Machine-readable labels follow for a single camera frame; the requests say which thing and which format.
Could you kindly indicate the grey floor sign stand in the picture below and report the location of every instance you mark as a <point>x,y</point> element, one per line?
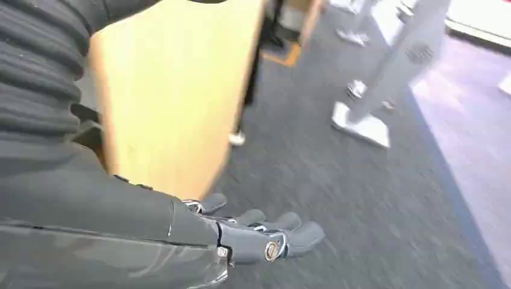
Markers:
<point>403,60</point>

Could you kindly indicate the white floor stand base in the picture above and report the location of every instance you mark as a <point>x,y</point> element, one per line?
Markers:
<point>353,37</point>

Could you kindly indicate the pale wooden desk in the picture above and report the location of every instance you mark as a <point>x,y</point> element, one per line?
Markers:
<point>167,99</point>

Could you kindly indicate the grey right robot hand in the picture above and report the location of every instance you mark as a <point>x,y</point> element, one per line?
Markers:
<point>100,231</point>

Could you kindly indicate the black office chair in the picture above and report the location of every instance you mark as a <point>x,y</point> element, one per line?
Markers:
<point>281,24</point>

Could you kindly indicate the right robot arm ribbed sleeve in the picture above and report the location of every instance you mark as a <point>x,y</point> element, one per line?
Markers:
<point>36,72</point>

